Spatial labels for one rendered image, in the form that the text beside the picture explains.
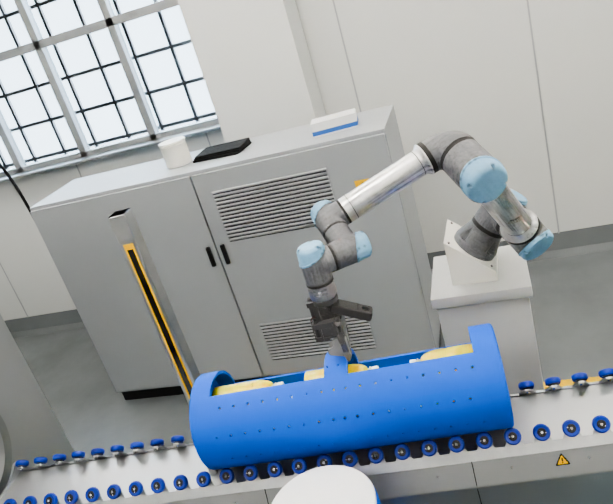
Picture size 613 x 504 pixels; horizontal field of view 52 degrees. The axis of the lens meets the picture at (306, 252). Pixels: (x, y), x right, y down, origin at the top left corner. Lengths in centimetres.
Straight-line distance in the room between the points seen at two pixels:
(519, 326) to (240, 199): 177
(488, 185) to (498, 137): 280
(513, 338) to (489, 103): 246
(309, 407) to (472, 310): 70
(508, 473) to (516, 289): 58
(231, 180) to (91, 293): 125
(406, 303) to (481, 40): 178
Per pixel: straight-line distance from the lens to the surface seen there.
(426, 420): 175
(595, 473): 194
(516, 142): 451
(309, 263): 163
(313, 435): 180
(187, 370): 231
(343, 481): 173
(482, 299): 214
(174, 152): 370
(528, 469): 190
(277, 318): 374
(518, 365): 230
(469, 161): 169
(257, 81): 426
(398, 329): 364
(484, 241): 215
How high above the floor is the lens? 220
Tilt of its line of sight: 22 degrees down
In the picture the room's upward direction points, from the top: 17 degrees counter-clockwise
